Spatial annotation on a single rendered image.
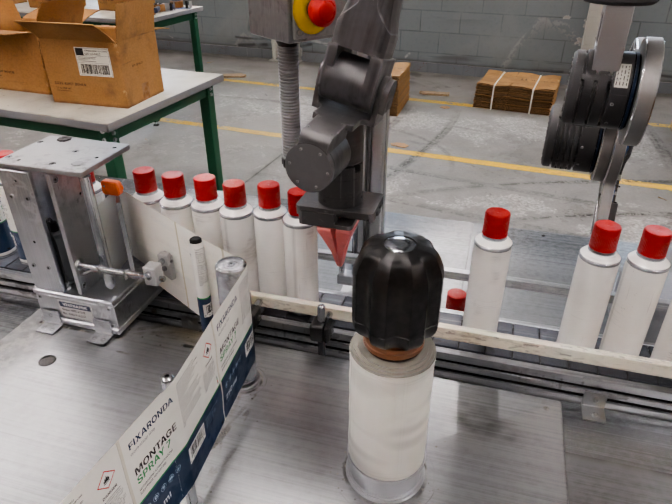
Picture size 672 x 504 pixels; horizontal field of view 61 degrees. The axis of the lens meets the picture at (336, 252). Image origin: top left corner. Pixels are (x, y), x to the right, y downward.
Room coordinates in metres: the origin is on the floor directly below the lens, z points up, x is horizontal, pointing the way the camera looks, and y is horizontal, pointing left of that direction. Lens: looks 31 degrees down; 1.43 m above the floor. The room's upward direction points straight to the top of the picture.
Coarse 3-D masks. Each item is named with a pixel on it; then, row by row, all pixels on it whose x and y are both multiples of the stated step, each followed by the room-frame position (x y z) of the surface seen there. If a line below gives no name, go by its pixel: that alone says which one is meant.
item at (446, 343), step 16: (16, 256) 0.90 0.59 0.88; (336, 304) 0.75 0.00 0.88; (304, 320) 0.71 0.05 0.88; (336, 320) 0.71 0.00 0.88; (448, 320) 0.71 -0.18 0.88; (528, 336) 0.67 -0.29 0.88; (544, 336) 0.67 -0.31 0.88; (480, 352) 0.63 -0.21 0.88; (496, 352) 0.63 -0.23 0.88; (512, 352) 0.64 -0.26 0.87; (640, 352) 0.63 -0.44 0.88; (576, 368) 0.60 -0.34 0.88; (592, 368) 0.60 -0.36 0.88; (608, 368) 0.60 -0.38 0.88; (656, 384) 0.57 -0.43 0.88
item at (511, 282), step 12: (324, 252) 0.78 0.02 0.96; (444, 276) 0.72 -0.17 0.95; (456, 276) 0.72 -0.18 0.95; (468, 276) 0.72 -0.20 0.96; (516, 288) 0.70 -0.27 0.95; (528, 288) 0.69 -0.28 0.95; (540, 288) 0.69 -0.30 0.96; (552, 288) 0.68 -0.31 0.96; (564, 288) 0.68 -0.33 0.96; (612, 300) 0.66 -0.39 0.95; (660, 300) 0.65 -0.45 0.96
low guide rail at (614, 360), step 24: (312, 312) 0.70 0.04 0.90; (336, 312) 0.69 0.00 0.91; (432, 336) 0.65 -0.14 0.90; (456, 336) 0.64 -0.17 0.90; (480, 336) 0.63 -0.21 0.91; (504, 336) 0.63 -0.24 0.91; (576, 360) 0.60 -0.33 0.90; (600, 360) 0.59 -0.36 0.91; (624, 360) 0.58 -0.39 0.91; (648, 360) 0.58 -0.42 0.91
